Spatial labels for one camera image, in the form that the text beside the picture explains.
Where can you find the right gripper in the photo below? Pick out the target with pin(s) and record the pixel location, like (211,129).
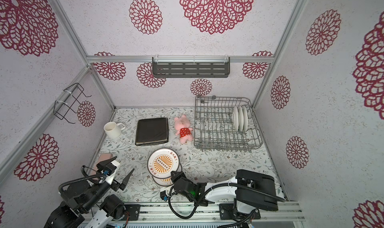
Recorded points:
(179,176)

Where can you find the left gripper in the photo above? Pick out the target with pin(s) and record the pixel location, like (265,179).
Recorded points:
(116,185)

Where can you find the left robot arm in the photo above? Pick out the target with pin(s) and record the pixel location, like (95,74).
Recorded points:
(82,194)

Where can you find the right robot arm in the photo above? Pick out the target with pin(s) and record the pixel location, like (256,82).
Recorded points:
(249,191)

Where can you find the white mug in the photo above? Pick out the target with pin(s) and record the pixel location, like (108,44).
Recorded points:
(114,130)

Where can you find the pink plush pig toy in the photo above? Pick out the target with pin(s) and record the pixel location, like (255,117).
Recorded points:
(183,129)

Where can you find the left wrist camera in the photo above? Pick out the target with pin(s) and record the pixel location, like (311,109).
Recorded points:
(110,170)

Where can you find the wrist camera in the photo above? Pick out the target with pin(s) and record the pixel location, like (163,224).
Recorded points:
(165,194)
(110,170)

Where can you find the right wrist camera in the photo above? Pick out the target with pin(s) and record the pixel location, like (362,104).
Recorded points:
(165,194)

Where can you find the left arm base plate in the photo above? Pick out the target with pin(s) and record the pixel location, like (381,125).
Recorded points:
(131,212)

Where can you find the grey wire dish rack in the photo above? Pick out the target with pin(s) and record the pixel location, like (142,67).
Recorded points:
(214,125)

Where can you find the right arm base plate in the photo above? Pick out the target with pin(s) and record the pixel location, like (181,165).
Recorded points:
(231,211)

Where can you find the black wire wall hook rack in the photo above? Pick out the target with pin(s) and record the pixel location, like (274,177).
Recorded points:
(63,106)

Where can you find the grey wall shelf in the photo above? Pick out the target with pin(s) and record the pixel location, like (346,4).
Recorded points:
(190,68)

